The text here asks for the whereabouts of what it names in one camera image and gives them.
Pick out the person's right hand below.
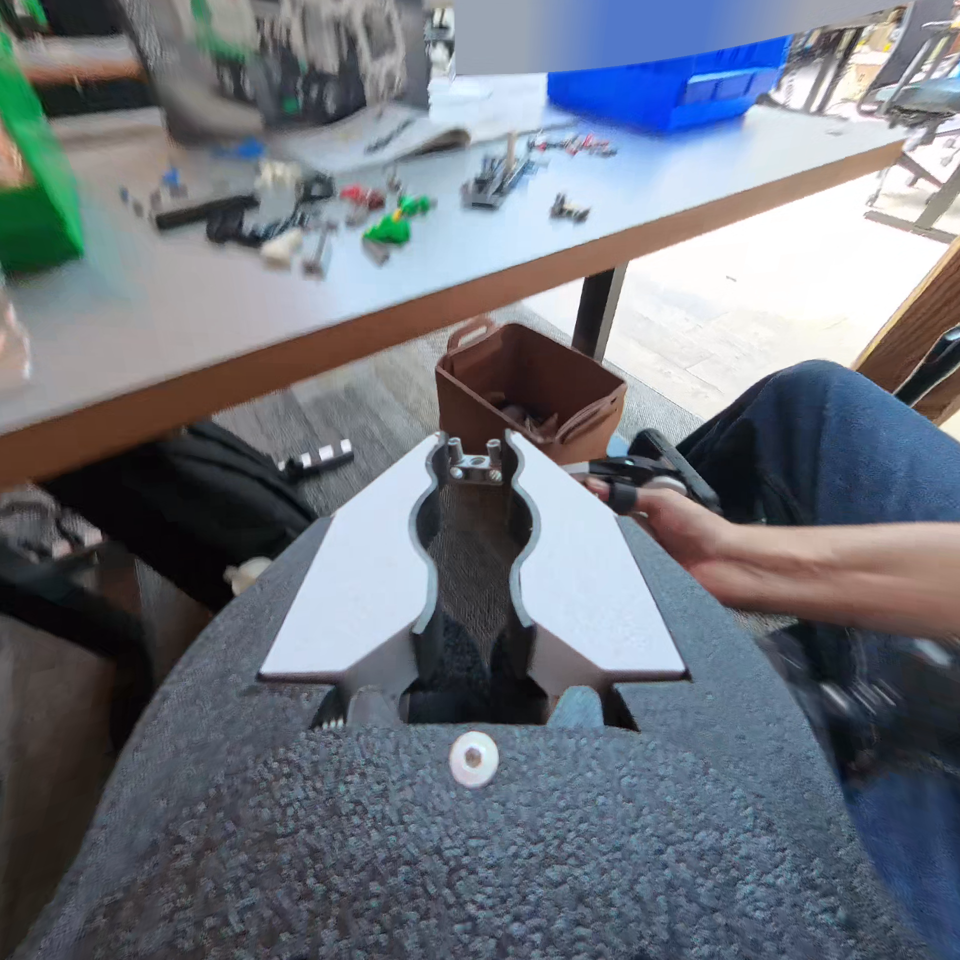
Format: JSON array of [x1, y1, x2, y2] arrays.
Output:
[[585, 480, 740, 595]]

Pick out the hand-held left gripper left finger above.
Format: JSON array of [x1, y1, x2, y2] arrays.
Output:
[[258, 431, 450, 699]]

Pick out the black backpack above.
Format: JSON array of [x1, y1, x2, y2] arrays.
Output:
[[41, 422, 318, 610]]

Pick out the lego truck set box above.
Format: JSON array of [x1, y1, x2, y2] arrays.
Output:
[[161, 0, 434, 145]]

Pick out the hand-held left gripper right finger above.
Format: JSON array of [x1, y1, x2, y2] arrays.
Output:
[[504, 429, 689, 695]]

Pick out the black white striped strap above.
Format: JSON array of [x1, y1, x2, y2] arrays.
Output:
[[276, 440, 355, 483]]

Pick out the black office chair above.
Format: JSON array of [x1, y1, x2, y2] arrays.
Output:
[[858, 0, 960, 132]]

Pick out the small grey lego connector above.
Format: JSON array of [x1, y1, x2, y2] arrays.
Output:
[[447, 437, 505, 487]]

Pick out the brown felt basket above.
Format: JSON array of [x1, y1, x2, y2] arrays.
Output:
[[435, 315, 628, 481]]

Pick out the blue plastic bin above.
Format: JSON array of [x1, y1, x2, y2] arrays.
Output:
[[547, 36, 793, 133]]

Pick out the lego instruction booklet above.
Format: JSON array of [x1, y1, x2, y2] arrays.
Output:
[[277, 97, 472, 175]]

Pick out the wooden panel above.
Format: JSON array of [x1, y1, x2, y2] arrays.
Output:
[[853, 238, 960, 423]]

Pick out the person's right forearm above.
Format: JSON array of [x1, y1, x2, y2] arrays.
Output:
[[712, 517, 960, 643]]

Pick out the black table leg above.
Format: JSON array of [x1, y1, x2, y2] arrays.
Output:
[[572, 264, 629, 361]]

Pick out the partly built lego chassis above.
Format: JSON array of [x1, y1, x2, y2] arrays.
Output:
[[460, 135, 538, 211]]

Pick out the scattered loose lego pieces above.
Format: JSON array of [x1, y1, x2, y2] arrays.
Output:
[[120, 161, 438, 280]]

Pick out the stacked green plastic bins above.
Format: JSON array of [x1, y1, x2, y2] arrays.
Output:
[[0, 0, 85, 275]]

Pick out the red and black lego parts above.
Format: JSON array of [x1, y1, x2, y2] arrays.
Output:
[[525, 131, 620, 159]]

